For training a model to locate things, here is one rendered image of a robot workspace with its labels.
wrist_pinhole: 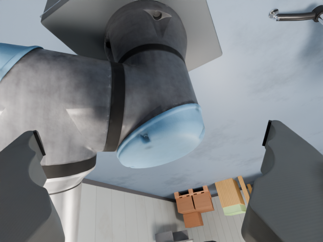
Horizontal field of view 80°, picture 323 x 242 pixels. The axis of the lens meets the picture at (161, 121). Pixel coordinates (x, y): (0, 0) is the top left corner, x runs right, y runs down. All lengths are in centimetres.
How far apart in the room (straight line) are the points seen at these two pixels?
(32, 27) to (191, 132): 126
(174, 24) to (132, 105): 18
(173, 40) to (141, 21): 5
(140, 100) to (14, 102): 11
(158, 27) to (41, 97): 20
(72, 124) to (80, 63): 7
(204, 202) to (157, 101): 530
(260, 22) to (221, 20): 28
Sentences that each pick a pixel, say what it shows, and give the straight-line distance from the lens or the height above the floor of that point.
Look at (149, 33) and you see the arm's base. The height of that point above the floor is 86.
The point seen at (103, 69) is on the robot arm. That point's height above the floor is 95.
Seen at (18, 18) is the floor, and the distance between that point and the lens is 139.
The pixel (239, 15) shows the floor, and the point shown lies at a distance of 146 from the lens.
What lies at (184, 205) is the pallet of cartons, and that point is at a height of 36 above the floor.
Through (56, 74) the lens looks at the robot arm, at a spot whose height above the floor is 96.
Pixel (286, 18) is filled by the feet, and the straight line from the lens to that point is 153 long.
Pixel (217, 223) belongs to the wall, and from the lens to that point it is 703.
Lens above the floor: 111
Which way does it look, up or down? 32 degrees down
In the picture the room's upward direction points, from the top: 170 degrees clockwise
